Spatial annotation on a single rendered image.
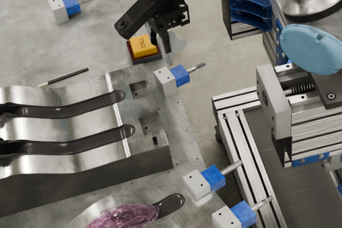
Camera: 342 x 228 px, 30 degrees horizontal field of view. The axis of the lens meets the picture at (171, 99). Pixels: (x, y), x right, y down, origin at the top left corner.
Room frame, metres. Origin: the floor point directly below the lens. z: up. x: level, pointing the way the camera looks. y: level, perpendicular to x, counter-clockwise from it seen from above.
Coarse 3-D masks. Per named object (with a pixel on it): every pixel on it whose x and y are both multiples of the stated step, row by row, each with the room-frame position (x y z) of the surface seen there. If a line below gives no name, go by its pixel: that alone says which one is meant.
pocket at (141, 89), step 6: (132, 84) 1.03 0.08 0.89; (138, 84) 1.04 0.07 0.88; (144, 84) 1.04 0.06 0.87; (132, 90) 1.03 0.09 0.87; (138, 90) 1.03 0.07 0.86; (144, 90) 1.03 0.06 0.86; (150, 90) 1.01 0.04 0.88; (132, 96) 1.02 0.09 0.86; (138, 96) 1.01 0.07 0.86; (144, 96) 1.01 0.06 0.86
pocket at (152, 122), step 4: (148, 116) 0.93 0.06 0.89; (152, 116) 0.93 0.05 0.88; (156, 116) 0.93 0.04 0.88; (140, 120) 0.93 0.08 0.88; (144, 120) 0.93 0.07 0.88; (148, 120) 0.93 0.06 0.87; (152, 120) 0.93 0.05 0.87; (156, 120) 0.93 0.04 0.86; (144, 124) 0.93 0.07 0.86; (148, 124) 0.92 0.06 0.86; (152, 124) 0.92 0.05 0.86; (156, 124) 0.92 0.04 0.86; (160, 124) 0.91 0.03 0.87; (144, 128) 0.91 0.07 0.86; (148, 128) 0.91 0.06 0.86; (152, 128) 0.91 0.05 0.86; (156, 128) 0.91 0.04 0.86; (160, 128) 0.90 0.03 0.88; (144, 132) 0.90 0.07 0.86; (148, 132) 0.90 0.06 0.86; (152, 132) 0.90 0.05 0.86
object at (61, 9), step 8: (48, 0) 1.45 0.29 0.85; (56, 0) 1.44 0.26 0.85; (64, 0) 1.45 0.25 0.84; (72, 0) 1.44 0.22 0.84; (80, 0) 1.45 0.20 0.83; (88, 0) 1.44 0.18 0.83; (56, 8) 1.40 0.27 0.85; (64, 8) 1.41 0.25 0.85; (72, 8) 1.42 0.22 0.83; (56, 16) 1.40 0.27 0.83; (64, 16) 1.40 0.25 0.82
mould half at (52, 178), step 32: (0, 96) 1.03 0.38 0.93; (32, 96) 1.03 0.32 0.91; (64, 96) 1.04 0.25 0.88; (128, 96) 1.00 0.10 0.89; (0, 128) 0.93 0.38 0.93; (32, 128) 0.93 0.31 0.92; (64, 128) 0.94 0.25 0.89; (96, 128) 0.92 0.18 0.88; (0, 160) 0.84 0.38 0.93; (32, 160) 0.84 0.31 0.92; (64, 160) 0.85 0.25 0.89; (96, 160) 0.83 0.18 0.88; (128, 160) 0.83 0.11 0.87; (160, 160) 0.83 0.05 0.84; (0, 192) 0.79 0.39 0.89; (32, 192) 0.80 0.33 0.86; (64, 192) 0.81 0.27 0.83
